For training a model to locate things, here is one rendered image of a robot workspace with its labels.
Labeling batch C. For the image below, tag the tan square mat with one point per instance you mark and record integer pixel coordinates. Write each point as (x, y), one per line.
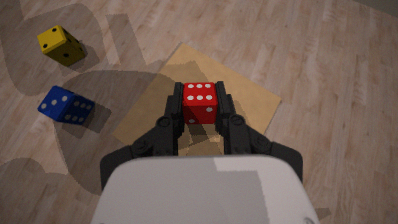
(187, 65)

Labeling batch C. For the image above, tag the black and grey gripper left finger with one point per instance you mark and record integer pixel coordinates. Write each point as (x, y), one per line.
(161, 140)

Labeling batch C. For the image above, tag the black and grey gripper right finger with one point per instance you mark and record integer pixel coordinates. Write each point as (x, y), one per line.
(239, 138)

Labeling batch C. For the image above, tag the yellow die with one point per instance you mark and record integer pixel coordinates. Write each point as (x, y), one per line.
(60, 45)

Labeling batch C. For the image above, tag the blue die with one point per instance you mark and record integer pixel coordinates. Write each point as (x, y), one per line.
(65, 106)

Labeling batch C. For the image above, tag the red die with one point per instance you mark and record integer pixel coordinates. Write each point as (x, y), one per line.
(199, 103)

